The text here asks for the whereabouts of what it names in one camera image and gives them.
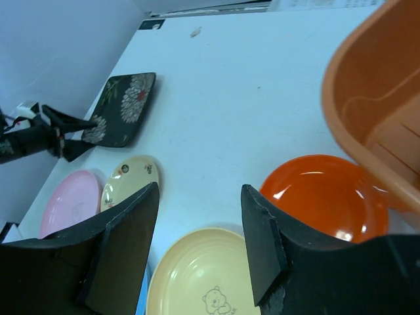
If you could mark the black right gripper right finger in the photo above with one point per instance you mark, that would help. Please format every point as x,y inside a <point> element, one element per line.
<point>295,269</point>

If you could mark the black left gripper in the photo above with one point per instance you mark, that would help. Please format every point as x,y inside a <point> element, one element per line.
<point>46,135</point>

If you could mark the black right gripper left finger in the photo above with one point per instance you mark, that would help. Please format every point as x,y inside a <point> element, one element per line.
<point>94,267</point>

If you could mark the black floral square plate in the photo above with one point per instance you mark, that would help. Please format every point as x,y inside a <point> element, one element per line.
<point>120,109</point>

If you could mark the blue round plate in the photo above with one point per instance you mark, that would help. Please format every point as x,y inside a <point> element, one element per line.
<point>142,300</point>

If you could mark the pink round plate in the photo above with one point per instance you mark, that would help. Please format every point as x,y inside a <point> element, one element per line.
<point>75,199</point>

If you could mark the tan round plate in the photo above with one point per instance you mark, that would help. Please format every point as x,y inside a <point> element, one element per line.
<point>204,272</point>

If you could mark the orange plastic bin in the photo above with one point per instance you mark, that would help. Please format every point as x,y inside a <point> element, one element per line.
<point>370,99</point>

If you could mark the small cream cartoon plate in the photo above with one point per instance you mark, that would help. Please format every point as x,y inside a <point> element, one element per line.
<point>127,178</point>

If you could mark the orange round plate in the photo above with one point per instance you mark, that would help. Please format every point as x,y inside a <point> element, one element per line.
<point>329,194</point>

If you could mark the dark label sticker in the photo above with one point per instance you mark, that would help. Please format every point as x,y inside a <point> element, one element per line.
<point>151,24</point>

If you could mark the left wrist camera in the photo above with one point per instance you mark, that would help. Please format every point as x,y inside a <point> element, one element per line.
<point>28,114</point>

